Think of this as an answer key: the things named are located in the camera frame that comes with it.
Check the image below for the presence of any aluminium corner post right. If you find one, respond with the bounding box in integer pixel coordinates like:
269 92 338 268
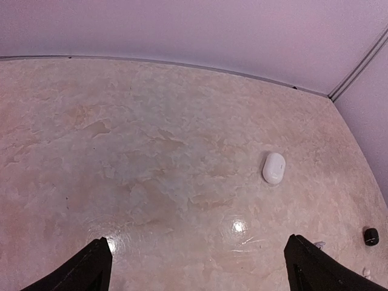
327 25 387 103

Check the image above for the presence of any black earbud charging case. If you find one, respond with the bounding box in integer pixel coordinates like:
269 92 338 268
363 227 380 246

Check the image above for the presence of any white earbud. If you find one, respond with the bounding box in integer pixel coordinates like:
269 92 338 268
313 241 326 247
363 268 371 280

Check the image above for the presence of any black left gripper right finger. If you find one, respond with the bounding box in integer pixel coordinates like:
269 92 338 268
284 235 385 291

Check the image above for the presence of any white earbud charging case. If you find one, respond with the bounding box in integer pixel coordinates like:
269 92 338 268
262 152 286 185

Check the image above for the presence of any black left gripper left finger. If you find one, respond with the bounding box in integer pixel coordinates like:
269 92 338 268
24 237 112 291

